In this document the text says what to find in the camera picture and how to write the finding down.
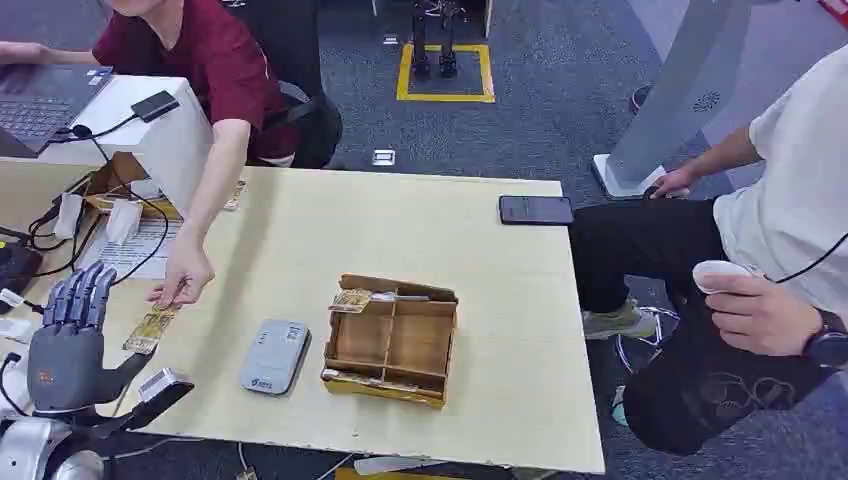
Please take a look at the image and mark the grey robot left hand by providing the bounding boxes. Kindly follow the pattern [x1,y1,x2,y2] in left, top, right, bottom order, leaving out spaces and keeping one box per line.
[27,260,153,415]

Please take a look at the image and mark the person's hand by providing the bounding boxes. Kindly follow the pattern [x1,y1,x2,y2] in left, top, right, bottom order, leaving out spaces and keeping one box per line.
[695,271,825,358]
[148,239,217,311]

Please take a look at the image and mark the white handheld controller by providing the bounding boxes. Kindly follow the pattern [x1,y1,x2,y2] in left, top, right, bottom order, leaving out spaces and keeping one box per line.
[691,259,757,297]

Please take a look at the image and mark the yellow printed card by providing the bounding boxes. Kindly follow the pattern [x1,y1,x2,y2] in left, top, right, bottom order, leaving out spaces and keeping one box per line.
[121,303,181,356]

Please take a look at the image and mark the printed paper sheet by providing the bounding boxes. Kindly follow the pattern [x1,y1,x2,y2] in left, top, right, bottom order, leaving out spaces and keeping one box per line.
[74,217,183,283]

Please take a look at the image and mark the black wristwatch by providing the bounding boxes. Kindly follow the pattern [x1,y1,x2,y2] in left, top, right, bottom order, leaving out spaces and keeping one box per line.
[800,307,848,370]

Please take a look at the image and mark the white power adapter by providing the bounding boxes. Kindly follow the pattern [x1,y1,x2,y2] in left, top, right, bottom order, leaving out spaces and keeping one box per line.
[105,199,144,246]
[52,192,85,241]

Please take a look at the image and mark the person in white top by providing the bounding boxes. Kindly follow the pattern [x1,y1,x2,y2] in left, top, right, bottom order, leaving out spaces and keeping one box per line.
[568,42,848,457]

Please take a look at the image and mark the black device on desk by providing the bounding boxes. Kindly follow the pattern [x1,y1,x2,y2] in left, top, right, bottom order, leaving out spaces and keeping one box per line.
[0,239,44,313]

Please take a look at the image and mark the brown cardboard box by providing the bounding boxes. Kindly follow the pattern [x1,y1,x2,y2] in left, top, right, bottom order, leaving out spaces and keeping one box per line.
[83,151,185,222]

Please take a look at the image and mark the grey card reader device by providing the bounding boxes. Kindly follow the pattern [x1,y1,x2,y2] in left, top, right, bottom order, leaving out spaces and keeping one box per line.
[239,319,313,398]

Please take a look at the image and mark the white box stand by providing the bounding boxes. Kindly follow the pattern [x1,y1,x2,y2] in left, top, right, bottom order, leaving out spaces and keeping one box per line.
[36,74,215,217]

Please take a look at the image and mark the pale green shoe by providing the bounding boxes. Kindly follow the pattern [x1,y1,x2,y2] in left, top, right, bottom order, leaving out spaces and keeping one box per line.
[582,297,658,342]

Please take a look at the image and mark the small black device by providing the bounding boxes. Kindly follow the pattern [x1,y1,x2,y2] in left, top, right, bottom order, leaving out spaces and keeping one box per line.
[130,89,181,125]

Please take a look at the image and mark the black office chair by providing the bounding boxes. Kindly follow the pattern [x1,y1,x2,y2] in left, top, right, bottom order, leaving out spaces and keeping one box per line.
[261,79,344,171]

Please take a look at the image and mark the person in red top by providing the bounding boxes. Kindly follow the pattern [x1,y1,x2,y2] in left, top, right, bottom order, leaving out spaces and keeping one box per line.
[0,0,299,310]

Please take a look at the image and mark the wooden card box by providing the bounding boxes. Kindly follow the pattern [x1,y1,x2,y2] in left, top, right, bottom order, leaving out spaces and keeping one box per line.
[320,272,460,411]

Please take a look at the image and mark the dark laptop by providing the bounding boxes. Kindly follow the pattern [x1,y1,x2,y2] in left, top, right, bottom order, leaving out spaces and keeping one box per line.
[0,63,115,160]

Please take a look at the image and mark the white pillar stand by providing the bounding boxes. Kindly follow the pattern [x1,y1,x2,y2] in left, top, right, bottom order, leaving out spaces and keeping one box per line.
[591,0,760,201]

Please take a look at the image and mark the black smartphone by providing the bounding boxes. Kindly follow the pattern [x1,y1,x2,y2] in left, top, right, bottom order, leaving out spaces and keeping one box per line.
[498,194,576,227]

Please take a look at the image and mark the yellow floor tape square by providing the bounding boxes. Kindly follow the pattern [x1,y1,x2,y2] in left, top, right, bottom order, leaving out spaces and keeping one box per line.
[395,42,497,105]

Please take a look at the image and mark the black robot legs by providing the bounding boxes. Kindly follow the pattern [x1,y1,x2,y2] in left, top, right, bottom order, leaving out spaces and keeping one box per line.
[409,0,461,82]

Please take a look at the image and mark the black controller cable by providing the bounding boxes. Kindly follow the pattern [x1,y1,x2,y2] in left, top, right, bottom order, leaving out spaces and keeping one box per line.
[773,231,848,286]

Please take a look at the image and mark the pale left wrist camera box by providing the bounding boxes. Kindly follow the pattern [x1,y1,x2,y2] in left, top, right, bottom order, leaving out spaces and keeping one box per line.
[138,368,195,406]

